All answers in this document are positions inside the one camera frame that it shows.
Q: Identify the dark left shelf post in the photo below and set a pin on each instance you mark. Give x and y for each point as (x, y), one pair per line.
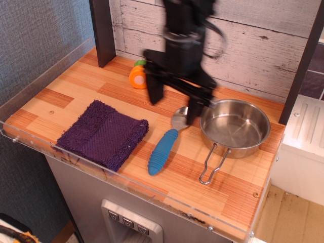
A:
(103, 31)

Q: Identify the orange object with black strap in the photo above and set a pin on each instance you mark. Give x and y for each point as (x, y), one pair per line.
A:
(18, 236)

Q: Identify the silver steel pot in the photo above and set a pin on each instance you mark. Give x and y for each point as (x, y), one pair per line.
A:
(232, 129)

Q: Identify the purple folded rag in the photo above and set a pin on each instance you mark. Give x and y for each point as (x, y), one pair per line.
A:
(104, 136)

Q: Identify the dark right shelf post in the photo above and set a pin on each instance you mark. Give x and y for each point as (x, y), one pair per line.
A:
(303, 66)

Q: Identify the dark shelf post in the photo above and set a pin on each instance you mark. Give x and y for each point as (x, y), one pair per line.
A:
(303, 66)
(103, 31)

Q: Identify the clear acrylic guard rail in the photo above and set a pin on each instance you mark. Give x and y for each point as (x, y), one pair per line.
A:
(229, 206)

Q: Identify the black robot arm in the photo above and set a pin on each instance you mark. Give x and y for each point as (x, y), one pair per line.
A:
(185, 17)

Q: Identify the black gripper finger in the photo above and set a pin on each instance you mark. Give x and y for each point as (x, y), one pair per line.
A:
(155, 87)
(195, 107)

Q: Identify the white toy sink unit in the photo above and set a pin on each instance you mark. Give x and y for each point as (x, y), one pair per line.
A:
(298, 166)

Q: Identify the blue handled metal spoon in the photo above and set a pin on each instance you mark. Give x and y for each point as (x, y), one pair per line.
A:
(163, 148)

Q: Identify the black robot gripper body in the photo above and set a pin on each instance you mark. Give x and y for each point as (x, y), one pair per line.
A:
(179, 65)

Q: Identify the silver dispenser button panel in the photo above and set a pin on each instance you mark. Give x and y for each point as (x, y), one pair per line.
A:
(124, 225)

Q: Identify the orange toy carrot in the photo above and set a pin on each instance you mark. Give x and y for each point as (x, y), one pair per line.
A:
(137, 76)

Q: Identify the grey toy fridge cabinet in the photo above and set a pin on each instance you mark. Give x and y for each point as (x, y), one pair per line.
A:
(84, 193)

